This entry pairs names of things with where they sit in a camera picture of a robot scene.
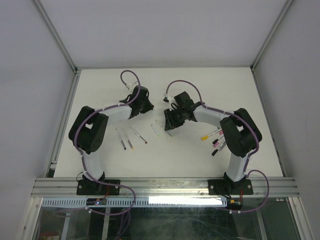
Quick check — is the white slotted cable duct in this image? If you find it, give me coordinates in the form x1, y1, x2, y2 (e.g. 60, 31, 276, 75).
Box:
42, 196, 227, 208

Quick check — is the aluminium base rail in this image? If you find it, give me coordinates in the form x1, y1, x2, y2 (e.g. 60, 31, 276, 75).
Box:
31, 177, 300, 198

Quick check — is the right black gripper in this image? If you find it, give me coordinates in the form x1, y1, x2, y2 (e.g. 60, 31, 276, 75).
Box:
163, 106, 186, 131

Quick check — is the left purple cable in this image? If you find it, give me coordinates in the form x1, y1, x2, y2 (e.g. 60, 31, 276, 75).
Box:
52, 69, 141, 240

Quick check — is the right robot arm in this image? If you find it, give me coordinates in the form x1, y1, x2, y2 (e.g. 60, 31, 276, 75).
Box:
163, 91, 262, 194

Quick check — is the light green cap marker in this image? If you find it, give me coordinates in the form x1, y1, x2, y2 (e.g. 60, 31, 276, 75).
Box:
150, 124, 160, 137

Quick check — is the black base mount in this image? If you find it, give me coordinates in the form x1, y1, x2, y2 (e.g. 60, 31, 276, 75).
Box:
207, 172, 254, 199
76, 174, 120, 196

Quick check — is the brown cap marker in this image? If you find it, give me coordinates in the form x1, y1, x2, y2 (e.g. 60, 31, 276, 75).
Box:
129, 127, 148, 144

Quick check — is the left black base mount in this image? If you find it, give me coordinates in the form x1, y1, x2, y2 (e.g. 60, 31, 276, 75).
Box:
76, 174, 120, 196

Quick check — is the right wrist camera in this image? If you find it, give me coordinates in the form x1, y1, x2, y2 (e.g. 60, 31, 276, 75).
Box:
163, 93, 175, 104

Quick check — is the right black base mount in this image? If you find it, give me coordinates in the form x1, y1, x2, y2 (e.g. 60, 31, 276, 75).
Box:
207, 172, 254, 199

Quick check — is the black cap marker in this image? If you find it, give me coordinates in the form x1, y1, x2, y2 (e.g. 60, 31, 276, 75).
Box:
211, 142, 226, 156

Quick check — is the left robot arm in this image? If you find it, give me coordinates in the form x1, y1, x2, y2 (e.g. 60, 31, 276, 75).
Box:
68, 86, 154, 196

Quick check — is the blue cap marker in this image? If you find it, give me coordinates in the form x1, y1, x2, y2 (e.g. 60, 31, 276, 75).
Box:
115, 128, 127, 150

